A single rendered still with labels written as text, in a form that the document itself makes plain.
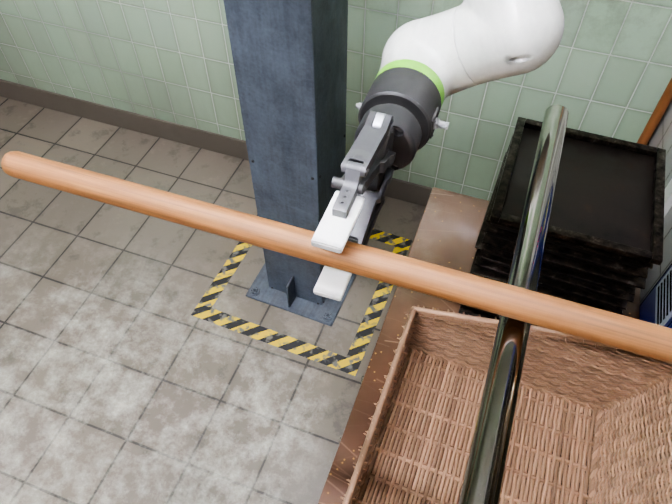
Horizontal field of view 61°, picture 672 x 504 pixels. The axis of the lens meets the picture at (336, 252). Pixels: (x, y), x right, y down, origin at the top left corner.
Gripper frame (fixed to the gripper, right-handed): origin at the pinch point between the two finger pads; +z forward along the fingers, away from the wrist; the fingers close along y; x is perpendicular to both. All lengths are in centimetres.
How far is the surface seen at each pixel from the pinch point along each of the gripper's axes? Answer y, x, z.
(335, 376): 119, 15, -42
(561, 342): 42, -32, -26
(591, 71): 50, -33, -122
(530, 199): 2.2, -17.6, -16.2
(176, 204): -1.3, 17.3, 0.7
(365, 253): -1.5, -3.1, 0.3
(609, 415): 57, -46, -23
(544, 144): 2.0, -17.9, -26.0
